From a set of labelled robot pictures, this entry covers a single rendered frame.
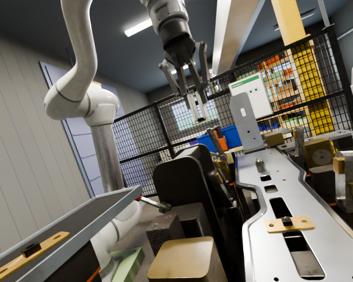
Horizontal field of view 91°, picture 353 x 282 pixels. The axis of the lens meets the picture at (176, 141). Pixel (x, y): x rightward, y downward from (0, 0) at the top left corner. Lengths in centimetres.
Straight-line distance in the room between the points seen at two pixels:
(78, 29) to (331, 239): 66
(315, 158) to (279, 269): 54
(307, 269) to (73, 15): 64
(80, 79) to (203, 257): 62
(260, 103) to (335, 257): 113
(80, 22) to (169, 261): 51
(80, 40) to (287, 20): 131
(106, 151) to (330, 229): 81
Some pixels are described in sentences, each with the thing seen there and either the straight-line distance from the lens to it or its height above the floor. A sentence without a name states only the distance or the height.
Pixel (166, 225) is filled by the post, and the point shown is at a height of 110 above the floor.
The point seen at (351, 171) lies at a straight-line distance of 48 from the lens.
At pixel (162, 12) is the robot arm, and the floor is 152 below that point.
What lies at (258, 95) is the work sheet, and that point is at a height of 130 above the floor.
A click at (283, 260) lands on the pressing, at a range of 38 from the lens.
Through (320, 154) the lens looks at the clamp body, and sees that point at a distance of 83.
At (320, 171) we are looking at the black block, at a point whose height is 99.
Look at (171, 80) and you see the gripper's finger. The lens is 47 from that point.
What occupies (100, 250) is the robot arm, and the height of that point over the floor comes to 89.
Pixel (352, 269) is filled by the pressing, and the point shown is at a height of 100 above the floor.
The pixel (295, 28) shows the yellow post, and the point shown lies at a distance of 155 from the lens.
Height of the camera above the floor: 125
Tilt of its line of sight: 3 degrees down
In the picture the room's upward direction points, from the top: 19 degrees counter-clockwise
